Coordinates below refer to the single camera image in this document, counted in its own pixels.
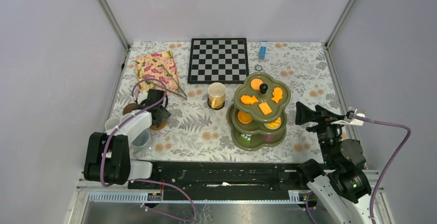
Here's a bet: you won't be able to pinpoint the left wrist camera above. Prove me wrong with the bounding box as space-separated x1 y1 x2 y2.
136 91 148 104

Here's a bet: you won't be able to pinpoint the yellow fruit tart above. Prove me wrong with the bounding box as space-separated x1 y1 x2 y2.
264 117 282 130

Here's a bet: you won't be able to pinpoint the dark brown coaster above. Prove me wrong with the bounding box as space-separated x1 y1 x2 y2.
122 102 137 115

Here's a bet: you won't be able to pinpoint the orange round coaster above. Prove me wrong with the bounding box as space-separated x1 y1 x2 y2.
150 120 168 131

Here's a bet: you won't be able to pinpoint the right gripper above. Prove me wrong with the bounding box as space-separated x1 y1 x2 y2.
294 100 345 165

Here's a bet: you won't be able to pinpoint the black white chessboard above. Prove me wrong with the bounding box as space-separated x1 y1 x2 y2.
187 38 249 84

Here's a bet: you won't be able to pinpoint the yellow handled mug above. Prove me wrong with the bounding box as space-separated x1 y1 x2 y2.
208 82 226 107

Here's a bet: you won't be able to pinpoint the green kiwi cake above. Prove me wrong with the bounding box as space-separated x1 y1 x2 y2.
240 133 251 144

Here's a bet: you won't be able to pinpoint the grey blue cup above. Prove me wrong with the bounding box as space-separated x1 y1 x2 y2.
131 129 151 149

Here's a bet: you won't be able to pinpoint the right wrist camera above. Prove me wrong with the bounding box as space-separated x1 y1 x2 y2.
332 107 365 126

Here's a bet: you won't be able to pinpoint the orange fish pastry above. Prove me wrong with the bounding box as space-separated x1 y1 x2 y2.
240 95 259 105

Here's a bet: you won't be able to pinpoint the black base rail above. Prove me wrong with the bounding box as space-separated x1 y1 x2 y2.
144 161 308 201

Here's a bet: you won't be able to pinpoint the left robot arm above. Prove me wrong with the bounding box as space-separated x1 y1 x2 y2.
83 89 168 188

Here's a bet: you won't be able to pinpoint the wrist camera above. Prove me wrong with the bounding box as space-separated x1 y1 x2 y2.
332 107 365 126
136 91 148 104

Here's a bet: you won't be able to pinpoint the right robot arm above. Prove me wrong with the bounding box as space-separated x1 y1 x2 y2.
295 101 373 223

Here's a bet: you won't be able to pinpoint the floral pastry tray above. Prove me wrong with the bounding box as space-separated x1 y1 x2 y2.
135 50 179 92

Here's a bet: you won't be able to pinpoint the orange round bun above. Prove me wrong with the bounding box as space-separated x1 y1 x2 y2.
237 111 253 124

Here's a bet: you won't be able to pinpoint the square orange cracker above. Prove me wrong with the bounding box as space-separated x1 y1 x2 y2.
258 101 272 116

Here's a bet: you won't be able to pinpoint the black yellow smiley coaster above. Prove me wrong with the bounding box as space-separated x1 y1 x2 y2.
207 100 225 110

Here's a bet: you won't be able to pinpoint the round waffle biscuit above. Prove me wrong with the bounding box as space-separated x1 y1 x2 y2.
250 78 263 91

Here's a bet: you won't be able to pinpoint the blue rectangular block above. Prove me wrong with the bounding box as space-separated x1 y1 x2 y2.
258 46 266 60

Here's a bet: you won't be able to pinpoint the metal serving tongs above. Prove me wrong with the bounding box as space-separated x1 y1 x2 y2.
141 64 188 100

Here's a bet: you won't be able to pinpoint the green three-tier serving stand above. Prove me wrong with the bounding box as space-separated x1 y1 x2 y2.
227 72 291 151

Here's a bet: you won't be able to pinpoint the kiwi purple cake slice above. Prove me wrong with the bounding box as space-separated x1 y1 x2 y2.
263 135 275 143

